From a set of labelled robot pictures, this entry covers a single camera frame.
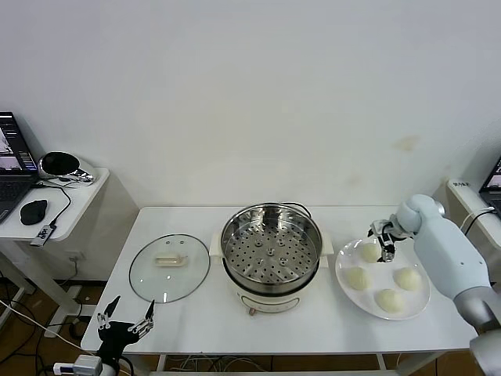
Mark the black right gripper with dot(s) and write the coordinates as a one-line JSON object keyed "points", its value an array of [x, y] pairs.
{"points": [[391, 235]]}

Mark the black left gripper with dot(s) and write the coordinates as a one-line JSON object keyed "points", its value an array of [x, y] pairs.
{"points": [[113, 333]]}

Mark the white steamed baozi bun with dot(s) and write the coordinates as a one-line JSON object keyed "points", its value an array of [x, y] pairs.
{"points": [[358, 279], [389, 301], [408, 279], [369, 252]]}

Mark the round glass pot lid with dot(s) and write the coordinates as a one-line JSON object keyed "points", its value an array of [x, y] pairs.
{"points": [[172, 282]]}

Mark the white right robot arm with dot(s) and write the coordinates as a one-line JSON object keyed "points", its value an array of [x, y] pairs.
{"points": [[442, 254]]}

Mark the stainless steel steamer basket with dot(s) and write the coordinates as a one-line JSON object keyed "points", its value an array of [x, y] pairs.
{"points": [[250, 219]]}

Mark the large white plate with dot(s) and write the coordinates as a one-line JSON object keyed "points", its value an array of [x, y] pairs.
{"points": [[375, 274]]}

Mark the white side table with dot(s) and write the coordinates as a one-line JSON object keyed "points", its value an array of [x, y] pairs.
{"points": [[466, 197], [82, 203]]}

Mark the dark printed label sticker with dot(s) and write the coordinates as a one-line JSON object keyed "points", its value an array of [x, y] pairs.
{"points": [[461, 184]]}

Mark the cream electric cooker pot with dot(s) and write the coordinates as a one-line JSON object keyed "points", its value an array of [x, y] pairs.
{"points": [[270, 303]]}

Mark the open black laptop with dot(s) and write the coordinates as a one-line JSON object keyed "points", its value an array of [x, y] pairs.
{"points": [[11, 188], [493, 192]]}

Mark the black computer mouse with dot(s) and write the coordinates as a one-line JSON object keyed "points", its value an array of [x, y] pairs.
{"points": [[34, 211]]}

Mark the shiny chrome dome device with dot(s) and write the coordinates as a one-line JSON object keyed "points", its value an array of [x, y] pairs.
{"points": [[58, 164]]}

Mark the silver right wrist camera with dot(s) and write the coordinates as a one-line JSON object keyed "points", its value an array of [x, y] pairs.
{"points": [[377, 227]]}

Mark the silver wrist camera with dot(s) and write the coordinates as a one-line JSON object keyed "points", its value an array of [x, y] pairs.
{"points": [[84, 364], [377, 227]]}

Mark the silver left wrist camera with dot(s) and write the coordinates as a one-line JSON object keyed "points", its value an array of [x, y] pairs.
{"points": [[84, 364]]}

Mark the white wall socket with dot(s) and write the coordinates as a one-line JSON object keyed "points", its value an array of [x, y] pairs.
{"points": [[76, 257]]}

